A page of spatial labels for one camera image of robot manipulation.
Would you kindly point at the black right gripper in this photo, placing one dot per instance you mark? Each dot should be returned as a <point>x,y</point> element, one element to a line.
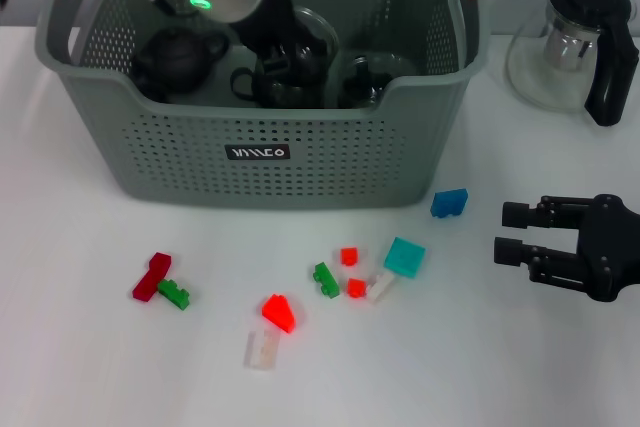
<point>612,249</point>

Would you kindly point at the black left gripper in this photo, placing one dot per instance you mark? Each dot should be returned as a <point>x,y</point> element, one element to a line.
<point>272,22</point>

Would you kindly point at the glass teacup black base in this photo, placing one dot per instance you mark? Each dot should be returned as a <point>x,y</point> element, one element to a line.
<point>370,82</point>
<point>325,37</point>
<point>280,96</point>

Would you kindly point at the dark red long toy brick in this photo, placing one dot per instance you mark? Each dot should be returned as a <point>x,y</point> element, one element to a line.
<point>151,279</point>

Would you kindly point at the grey perforated plastic storage bin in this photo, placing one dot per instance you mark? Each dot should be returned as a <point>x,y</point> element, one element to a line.
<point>200,182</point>

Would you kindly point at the blue toy brick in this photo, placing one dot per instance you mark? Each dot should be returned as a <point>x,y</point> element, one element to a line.
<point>450,203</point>

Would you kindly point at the teal square toy brick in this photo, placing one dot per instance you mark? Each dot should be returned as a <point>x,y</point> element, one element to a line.
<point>405,257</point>

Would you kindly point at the black ceramic teapot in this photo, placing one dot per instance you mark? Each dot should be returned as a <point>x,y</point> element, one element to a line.
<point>175,59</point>

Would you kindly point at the white toy brick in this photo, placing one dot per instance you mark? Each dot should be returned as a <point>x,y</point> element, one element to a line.
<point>381,288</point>

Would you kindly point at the small red toy brick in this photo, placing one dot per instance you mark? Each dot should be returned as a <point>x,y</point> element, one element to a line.
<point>350,256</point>
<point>356,288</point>

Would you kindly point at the green toy brick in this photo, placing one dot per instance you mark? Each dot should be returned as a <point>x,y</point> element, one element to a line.
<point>175,294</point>
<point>326,280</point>

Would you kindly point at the bright red sloped toy brick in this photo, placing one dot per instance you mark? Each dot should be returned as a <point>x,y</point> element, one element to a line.
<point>279,314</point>

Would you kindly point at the clear transparent toy brick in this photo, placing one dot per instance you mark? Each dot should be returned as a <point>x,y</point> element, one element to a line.
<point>260,351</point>

